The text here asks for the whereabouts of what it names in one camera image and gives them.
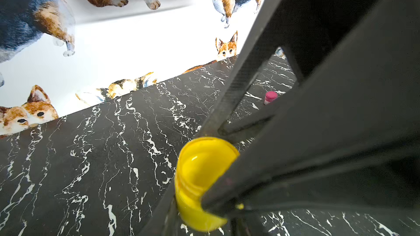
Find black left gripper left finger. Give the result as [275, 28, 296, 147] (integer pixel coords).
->
[139, 181, 179, 236]

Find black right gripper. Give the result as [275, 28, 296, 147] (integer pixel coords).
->
[278, 0, 377, 82]

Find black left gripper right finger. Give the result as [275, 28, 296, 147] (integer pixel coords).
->
[230, 216, 269, 236]

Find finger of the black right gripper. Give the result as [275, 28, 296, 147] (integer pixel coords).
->
[196, 0, 284, 143]
[201, 0, 420, 217]

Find magenta paint jar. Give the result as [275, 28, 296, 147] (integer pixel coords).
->
[264, 91, 278, 105]

